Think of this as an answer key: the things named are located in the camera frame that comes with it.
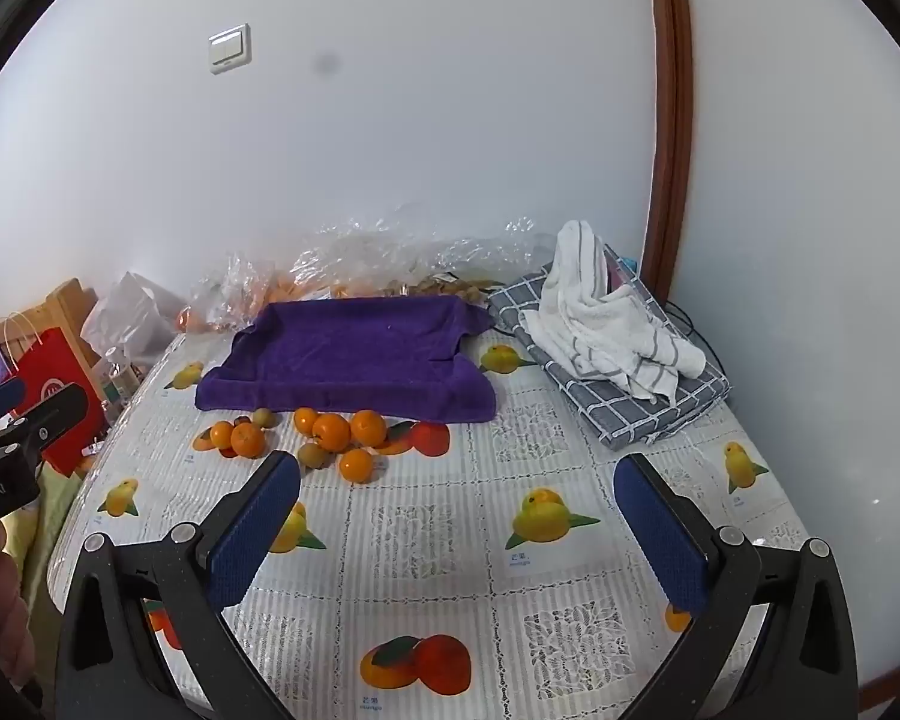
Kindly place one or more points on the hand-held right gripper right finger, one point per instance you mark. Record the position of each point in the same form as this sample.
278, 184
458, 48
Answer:
660, 540

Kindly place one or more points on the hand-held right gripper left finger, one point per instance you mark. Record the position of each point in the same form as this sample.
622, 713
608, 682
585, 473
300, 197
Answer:
255, 532

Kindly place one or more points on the small orange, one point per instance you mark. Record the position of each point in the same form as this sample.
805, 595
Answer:
221, 435

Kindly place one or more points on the person's left hand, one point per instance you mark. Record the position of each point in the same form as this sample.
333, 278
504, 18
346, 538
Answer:
7, 615

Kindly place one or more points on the red paper bag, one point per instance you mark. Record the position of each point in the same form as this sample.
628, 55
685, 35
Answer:
60, 375

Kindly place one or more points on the yellow cloth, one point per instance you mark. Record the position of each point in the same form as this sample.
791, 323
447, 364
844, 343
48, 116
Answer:
52, 499

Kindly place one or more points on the clear plastic bottle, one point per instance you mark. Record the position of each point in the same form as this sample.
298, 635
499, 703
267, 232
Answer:
112, 375

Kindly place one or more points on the green jujube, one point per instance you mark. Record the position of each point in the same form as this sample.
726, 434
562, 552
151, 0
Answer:
313, 454
265, 417

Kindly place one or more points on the grey checked cloth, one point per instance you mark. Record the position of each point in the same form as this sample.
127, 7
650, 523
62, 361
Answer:
645, 420

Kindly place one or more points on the white plastic bag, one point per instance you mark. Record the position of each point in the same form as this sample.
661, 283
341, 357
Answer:
131, 315

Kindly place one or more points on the cluster of bagged oranges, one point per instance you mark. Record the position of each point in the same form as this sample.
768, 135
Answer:
193, 319

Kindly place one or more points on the purple towel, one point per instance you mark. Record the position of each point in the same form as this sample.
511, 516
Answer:
345, 360

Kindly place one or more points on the small clear plastic bag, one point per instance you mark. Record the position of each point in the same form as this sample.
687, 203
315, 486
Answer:
225, 292

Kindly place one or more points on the white striped towel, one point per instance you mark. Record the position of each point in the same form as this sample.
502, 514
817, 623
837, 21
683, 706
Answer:
592, 315

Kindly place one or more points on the pile of bagged orange fruit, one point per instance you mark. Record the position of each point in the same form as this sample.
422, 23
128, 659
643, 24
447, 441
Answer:
289, 286

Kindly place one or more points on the pile of brown nuts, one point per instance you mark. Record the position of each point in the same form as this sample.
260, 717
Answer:
435, 286

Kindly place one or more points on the large clear plastic bag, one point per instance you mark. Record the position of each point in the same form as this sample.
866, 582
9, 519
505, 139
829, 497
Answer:
420, 255

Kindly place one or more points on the white light switch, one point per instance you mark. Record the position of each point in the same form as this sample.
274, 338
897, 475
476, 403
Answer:
229, 49

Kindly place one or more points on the brown wooden door frame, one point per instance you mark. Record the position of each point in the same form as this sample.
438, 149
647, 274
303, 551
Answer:
671, 127

